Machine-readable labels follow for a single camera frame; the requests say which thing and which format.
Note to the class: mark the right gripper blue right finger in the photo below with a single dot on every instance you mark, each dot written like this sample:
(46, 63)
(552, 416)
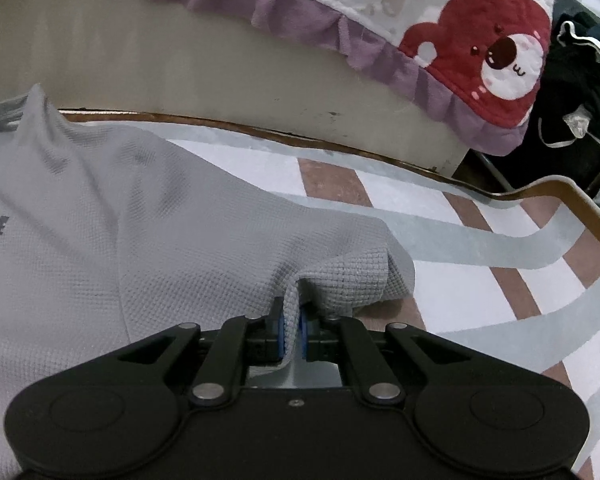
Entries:
(345, 342)

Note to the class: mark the grey waffle knit shirt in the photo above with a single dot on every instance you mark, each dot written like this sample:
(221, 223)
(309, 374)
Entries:
(109, 234)

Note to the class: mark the black bag with white straps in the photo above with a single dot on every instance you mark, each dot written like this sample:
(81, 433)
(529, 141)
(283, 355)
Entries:
(563, 135)

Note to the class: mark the quilted bear pattern bedspread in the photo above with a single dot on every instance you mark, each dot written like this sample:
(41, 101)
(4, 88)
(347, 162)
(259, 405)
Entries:
(474, 65)

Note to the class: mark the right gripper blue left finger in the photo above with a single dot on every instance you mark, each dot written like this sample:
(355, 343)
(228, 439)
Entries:
(241, 343)

